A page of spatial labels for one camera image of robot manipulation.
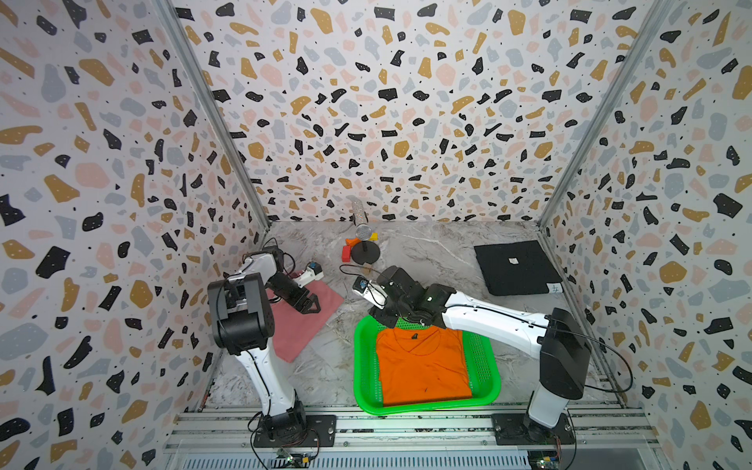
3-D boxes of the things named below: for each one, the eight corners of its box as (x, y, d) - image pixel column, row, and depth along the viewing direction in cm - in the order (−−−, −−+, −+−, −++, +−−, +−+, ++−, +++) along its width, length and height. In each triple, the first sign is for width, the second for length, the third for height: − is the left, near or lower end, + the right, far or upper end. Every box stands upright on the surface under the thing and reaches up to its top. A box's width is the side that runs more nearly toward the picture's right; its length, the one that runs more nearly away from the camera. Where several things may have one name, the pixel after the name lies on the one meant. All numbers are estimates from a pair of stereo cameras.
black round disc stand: (351, 266, 110) (350, 259, 107) (354, 247, 117) (353, 240, 113) (378, 266, 111) (378, 259, 107) (379, 248, 117) (379, 240, 113)
